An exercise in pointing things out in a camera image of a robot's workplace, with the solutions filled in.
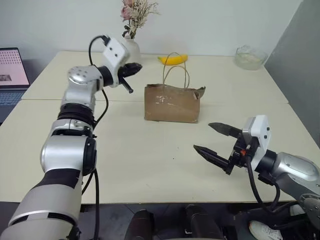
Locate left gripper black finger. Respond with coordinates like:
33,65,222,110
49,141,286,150
119,76,134,94
124,62,143,77

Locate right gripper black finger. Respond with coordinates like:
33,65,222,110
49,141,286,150
208,122,243,139
193,144,230,171

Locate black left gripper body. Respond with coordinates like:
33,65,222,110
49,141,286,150
116,65,129,81

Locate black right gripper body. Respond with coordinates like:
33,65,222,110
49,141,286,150
224,129,254,176

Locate white ceramic vase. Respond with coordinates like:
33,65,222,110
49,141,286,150
121,34,142,64

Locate yellow banana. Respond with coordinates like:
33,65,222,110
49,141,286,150
157,53,189,66

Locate dried flower bouquet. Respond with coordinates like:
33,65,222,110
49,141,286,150
120,0,161,40

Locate dark rounded shape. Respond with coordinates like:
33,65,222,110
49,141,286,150
184,204,224,240
124,208,155,240

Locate clear glass bowl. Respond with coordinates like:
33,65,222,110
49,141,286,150
235,44,269,71

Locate white sneaker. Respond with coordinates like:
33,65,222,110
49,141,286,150
248,219,284,240

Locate open laptop computer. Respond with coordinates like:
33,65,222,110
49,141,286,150
0,47,31,124

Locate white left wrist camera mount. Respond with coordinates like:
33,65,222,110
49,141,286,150
102,37,131,89

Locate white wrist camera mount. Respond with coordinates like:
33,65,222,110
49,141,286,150
241,114,272,173
102,37,131,89

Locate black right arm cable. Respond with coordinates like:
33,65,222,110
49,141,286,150
245,149,302,216

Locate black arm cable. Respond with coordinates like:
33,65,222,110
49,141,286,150
245,149,302,216
81,35,111,240

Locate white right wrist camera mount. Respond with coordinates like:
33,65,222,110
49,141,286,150
241,114,272,173

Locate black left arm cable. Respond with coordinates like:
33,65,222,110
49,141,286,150
81,35,111,240

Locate brown paper bag with handles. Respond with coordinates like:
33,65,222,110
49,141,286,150
143,52,207,125

